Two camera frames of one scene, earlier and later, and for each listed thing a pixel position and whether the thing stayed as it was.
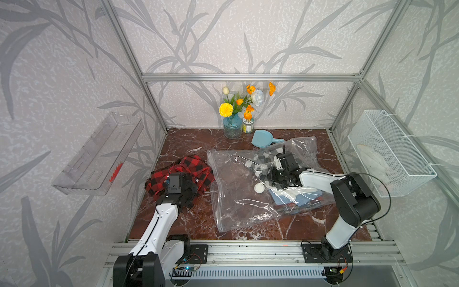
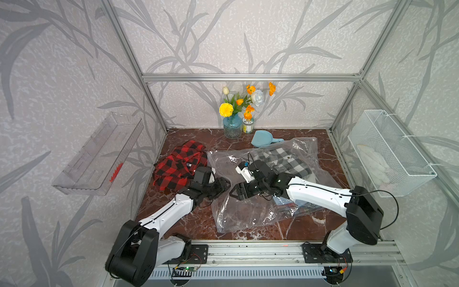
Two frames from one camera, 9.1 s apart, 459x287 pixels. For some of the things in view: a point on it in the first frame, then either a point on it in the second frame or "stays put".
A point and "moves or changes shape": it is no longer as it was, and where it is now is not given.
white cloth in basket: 376,167 stays put
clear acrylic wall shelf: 94,166 stays put
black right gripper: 271,177 → 237,188
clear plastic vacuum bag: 250,187 stays put
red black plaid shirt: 197,170 moves or changes shape
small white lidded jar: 248,126 stays put
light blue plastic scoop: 262,139 stays put
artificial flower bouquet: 232,104 stays put
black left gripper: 193,188 → 221,186
